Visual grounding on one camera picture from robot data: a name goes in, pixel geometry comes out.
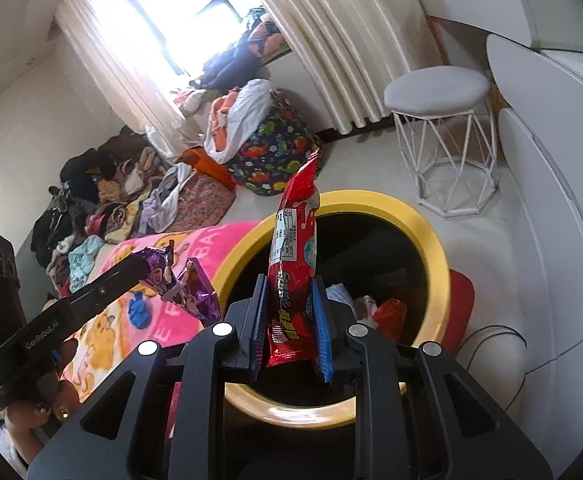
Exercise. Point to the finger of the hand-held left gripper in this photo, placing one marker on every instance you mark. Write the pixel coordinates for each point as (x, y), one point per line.
(111, 280)

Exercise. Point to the yellow rimmed bin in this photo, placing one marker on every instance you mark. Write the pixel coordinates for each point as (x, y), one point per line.
(421, 240)

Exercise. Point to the pink printed blanket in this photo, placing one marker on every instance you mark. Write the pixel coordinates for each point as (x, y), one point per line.
(206, 245)

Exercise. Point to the blue cloth item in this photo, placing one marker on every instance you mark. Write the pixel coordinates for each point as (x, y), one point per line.
(140, 312)

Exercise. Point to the light blue cloth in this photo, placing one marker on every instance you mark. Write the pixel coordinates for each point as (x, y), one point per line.
(86, 260)

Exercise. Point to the purple snack wrapper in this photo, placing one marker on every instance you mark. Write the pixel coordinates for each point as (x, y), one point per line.
(191, 290)

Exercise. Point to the orange bag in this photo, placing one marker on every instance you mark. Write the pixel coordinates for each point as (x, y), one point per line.
(206, 160)

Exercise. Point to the white vanity desk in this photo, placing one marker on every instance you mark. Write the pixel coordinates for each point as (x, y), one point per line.
(546, 160)

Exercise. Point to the red plastic bag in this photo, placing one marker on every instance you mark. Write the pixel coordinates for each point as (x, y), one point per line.
(390, 317)

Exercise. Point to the window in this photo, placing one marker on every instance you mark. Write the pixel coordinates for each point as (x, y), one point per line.
(171, 5)

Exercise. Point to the pile of dark clothes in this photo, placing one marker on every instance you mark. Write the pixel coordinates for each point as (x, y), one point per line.
(91, 190)

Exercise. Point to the cream curtain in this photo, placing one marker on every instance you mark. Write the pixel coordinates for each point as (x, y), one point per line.
(121, 80)
(331, 35)

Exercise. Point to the lavender grey garment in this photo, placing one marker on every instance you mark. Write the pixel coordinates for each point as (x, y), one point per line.
(166, 205)

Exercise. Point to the dinosaur print storage bag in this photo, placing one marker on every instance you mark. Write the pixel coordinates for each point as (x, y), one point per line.
(271, 150)

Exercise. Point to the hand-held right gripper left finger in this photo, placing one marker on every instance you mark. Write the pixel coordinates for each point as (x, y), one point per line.
(258, 325)

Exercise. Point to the white cloth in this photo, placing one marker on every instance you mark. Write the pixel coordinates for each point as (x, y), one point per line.
(244, 110)

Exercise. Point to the red snack packet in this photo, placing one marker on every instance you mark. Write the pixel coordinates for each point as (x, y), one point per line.
(294, 240)

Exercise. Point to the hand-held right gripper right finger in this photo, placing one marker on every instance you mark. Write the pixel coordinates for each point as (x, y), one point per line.
(323, 335)

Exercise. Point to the orange cloth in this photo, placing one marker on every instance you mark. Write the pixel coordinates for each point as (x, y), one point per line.
(221, 110)

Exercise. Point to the person's left hand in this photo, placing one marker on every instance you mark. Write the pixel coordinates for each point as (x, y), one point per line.
(31, 420)

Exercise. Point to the brown floral fabric bag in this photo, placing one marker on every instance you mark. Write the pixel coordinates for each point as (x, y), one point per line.
(206, 205)

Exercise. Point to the red plastic item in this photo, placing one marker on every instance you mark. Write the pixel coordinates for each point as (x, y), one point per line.
(461, 310)

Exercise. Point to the clothes pile on windowsill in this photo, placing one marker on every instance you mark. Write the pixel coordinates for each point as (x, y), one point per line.
(231, 60)

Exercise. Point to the white foam net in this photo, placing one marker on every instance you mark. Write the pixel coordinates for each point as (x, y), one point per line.
(341, 294)

